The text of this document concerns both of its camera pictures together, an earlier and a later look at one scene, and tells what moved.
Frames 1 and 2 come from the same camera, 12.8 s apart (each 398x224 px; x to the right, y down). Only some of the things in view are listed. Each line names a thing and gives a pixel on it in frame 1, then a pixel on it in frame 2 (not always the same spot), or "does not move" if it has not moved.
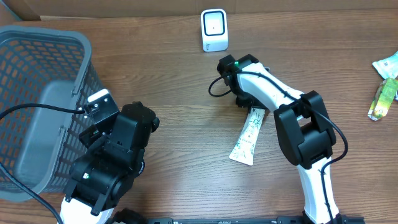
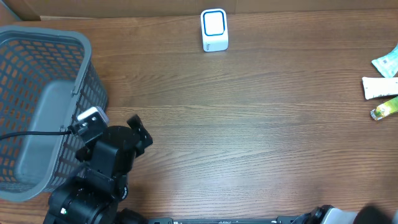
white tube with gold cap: x=243 y=151 → x=374 y=87
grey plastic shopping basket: x=41 y=144 does not move
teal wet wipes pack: x=387 y=67 does not move
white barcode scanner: x=214 y=30 does not move
